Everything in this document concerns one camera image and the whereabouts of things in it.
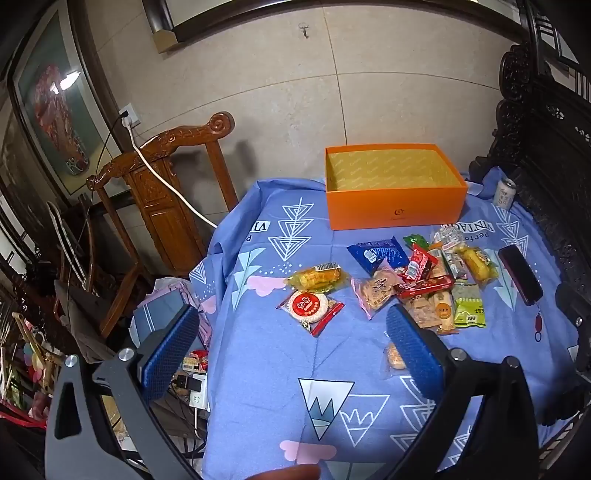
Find yellow cake packet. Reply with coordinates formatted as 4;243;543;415
455;246;500;285

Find pink pastry packet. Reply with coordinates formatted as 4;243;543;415
352;258;407;320

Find folded blue printed bag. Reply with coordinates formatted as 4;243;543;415
129;276;214;354

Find blue printed tablecloth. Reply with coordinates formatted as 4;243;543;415
189;167;583;480

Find clear white label packet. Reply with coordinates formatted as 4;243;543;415
431;225;468;253

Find white drink can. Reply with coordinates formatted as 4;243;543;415
492;178;517;210

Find grey cloth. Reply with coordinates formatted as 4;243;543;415
54;279;118;363

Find dark carved wooden furniture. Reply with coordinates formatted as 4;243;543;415
468;0;591;324

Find dark picture frame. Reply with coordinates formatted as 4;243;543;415
141;0;529;44

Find green snack packet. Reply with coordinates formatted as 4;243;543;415
452;285;487;329

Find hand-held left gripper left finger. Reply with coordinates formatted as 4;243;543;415
45;304;201;480

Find framed red painting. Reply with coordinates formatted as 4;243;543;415
8;7;123;197

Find long red bar packet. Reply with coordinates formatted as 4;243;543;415
396;275;455;299

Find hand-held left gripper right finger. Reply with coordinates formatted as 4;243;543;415
385;304;540;480

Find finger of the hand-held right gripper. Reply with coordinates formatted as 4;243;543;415
555;282;591;329

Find small round cracker packet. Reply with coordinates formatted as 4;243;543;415
380;342;410;380

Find white power cable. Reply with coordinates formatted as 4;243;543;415
121;113;219;230

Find round red label cracker packet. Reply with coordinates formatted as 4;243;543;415
278;288;345;337

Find carved wooden chair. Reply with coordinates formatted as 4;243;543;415
86;111;240;340

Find orange cardboard box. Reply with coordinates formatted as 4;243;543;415
324;143;468;230

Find blue snack packet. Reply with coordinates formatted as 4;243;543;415
347;236;411;274

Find yellow snack packet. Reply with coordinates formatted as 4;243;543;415
284;262;350;294

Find red phone charm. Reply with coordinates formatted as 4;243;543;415
531;305;546;343

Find white power strip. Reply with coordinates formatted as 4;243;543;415
188;373;209;410

